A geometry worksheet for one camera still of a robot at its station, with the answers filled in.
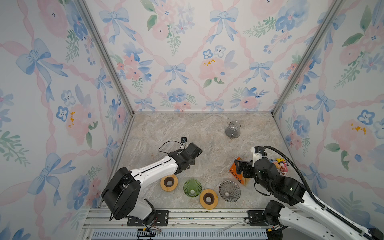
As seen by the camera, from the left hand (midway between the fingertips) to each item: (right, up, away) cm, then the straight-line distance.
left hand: (188, 155), depth 86 cm
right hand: (+27, -1, -12) cm, 29 cm away
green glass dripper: (+2, -17, -3) cm, 18 cm away
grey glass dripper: (+22, -18, -6) cm, 29 cm away
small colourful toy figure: (+56, -6, +3) cm, 56 cm away
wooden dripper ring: (-11, -16, -1) cm, 19 cm away
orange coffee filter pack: (+31, -13, -5) cm, 34 cm away
